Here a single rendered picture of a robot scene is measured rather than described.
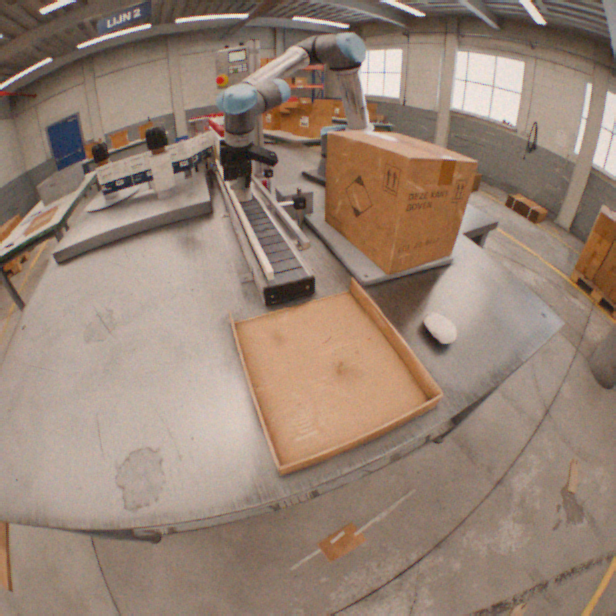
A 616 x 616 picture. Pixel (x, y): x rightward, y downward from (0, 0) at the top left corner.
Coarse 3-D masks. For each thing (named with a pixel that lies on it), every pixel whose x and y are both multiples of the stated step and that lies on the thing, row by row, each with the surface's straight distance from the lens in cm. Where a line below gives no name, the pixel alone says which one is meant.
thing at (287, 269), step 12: (228, 192) 105; (240, 204) 91; (252, 204) 90; (252, 216) 81; (264, 216) 80; (252, 228) 74; (264, 228) 73; (276, 228) 73; (264, 240) 68; (276, 240) 67; (264, 252) 63; (276, 252) 63; (288, 252) 62; (276, 264) 59; (288, 264) 58; (300, 264) 58; (264, 276) 56; (276, 276) 55; (288, 276) 55; (300, 276) 55
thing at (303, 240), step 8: (256, 184) 85; (264, 192) 75; (272, 200) 69; (280, 208) 64; (280, 216) 62; (288, 216) 60; (288, 224) 57; (296, 232) 53; (304, 240) 50; (304, 248) 50
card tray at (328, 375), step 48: (240, 336) 51; (288, 336) 50; (336, 336) 50; (384, 336) 51; (288, 384) 44; (336, 384) 44; (384, 384) 45; (432, 384) 44; (288, 432) 41; (336, 432) 41; (384, 432) 42
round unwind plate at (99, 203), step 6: (138, 186) 149; (120, 192) 152; (126, 192) 147; (132, 192) 142; (102, 198) 157; (114, 198) 145; (120, 198) 140; (90, 204) 157; (96, 204) 150; (102, 204) 144; (108, 204) 138; (90, 210) 144
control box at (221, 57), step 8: (232, 48) 134; (240, 48) 131; (248, 48) 130; (216, 56) 136; (224, 56) 134; (248, 56) 129; (216, 64) 136; (224, 64) 134; (232, 64) 132; (248, 64) 128; (216, 72) 135; (224, 72) 133; (240, 72) 130; (248, 72) 128; (224, 80) 133; (232, 80) 131; (240, 80) 129; (224, 88) 137
